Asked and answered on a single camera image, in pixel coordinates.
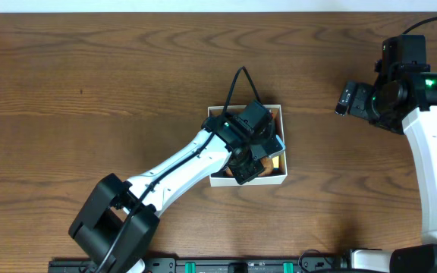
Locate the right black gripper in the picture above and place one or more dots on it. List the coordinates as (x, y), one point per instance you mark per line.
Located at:
(360, 101)

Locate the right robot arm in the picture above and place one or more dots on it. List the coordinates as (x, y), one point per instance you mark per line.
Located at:
(405, 105)

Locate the colourful puzzle cube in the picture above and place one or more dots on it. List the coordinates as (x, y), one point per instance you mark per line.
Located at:
(276, 162)

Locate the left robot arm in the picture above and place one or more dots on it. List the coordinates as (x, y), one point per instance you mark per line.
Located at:
(119, 218)

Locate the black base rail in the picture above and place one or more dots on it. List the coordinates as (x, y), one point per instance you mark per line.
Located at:
(311, 262)

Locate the brown plush toy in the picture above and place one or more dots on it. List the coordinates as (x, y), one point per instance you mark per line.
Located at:
(267, 163)

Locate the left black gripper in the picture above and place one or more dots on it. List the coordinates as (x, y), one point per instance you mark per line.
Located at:
(265, 150)

